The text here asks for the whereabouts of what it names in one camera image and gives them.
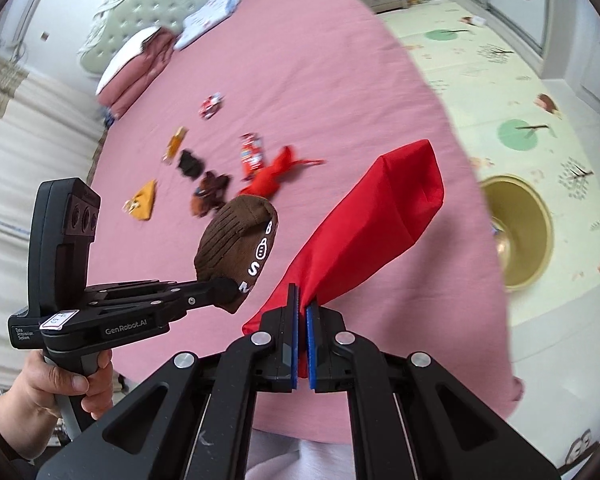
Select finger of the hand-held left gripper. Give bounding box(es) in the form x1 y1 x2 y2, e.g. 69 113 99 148
145 277 238 328
85 280 181 300

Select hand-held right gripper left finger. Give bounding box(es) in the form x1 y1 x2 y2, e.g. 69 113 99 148
35 282 301 480

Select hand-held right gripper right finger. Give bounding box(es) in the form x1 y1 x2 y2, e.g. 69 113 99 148
306 297 563 480

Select brown knit hat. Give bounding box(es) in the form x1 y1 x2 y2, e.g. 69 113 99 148
193 196 280 316

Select yellow orange packet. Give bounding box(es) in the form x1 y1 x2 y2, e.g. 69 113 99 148
123 180 158 222

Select dark brown sock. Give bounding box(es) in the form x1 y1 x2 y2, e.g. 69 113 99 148
189 171 232 218

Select black sock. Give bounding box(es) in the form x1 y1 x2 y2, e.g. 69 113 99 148
177 149 206 178

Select red cloth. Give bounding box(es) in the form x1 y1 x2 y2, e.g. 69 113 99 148
237 145 326 200

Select red cloth bag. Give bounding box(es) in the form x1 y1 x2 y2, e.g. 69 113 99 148
241 139 446 381

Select small orange packet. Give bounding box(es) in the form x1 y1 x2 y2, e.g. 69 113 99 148
161 127 188 163

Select red white snack packet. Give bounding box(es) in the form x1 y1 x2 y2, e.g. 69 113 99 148
200 92 226 121

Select gold round bin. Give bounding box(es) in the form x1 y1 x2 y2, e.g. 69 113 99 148
480 175 553 292

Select person's left forearm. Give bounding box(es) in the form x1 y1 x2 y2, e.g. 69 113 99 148
0 395 41 480

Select person's left hand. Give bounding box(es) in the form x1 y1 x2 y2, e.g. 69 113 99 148
12 351 115 419

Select cream curtain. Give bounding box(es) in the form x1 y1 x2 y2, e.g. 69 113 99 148
0 50 106 401

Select person's light trousers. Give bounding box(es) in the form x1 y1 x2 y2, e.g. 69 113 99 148
245 427 353 480

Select pink white pillow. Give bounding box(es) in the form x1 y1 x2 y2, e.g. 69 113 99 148
95 26 178 120

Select bed with pink sheet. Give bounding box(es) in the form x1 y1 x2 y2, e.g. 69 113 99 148
82 0 523 446

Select blue folded blanket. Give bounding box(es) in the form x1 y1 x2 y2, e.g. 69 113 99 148
172 0 246 52

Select printed play mat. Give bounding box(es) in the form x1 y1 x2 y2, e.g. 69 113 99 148
380 0 600 471

